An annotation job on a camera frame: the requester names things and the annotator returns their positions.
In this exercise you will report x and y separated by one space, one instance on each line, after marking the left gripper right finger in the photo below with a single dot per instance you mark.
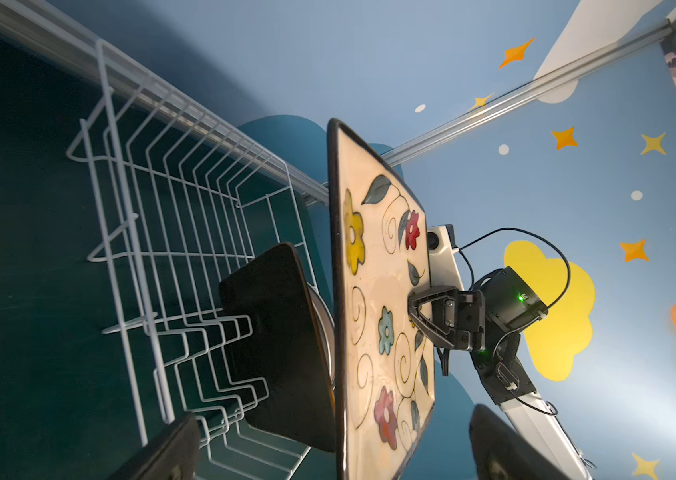
500 453

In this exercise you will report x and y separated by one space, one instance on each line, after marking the right aluminium frame post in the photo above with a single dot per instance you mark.
527 93

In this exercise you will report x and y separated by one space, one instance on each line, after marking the white wire dish rack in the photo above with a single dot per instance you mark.
183 199

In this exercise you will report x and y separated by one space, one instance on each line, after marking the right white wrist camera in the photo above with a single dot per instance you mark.
442 251

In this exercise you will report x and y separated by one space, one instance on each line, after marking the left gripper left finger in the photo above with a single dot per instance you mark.
172 454

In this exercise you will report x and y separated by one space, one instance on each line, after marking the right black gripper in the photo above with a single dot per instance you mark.
450 318

